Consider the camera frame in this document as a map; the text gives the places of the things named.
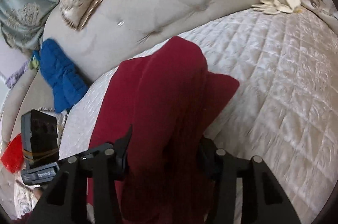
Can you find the dark red garment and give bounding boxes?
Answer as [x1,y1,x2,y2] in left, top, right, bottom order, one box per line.
[89,37,240,223]

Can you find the person's left hand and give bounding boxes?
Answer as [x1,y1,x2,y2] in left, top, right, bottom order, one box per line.
[33,187,44,200]

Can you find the bright red cloth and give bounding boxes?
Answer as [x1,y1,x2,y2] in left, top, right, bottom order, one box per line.
[1,134,24,174]

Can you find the silver gold-trimmed pillow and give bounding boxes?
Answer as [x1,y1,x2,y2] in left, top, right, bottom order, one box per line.
[38,107,68,144]

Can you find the blue quilted jacket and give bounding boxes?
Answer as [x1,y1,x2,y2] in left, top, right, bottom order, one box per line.
[40,38,88,113]

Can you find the white quilted bedspread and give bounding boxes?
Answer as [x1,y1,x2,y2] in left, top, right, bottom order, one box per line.
[59,8,338,224]

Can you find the beige tufted headboard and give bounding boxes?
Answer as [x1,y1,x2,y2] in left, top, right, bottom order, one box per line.
[0,0,299,150]

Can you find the cream white gloves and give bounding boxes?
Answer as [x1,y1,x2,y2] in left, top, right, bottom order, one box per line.
[251,0,303,15]

